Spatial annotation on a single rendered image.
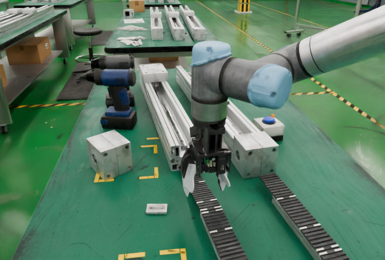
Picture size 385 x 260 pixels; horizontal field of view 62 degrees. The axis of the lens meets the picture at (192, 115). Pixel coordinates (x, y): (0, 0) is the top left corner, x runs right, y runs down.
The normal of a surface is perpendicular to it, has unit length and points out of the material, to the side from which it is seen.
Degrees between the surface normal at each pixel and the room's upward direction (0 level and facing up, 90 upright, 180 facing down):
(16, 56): 90
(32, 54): 90
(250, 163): 90
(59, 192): 0
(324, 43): 70
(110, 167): 90
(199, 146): 0
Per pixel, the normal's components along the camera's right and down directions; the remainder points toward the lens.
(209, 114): 0.04, 0.43
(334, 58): -0.44, 0.66
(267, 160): 0.26, 0.41
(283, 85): 0.77, 0.27
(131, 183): 0.00, -0.91
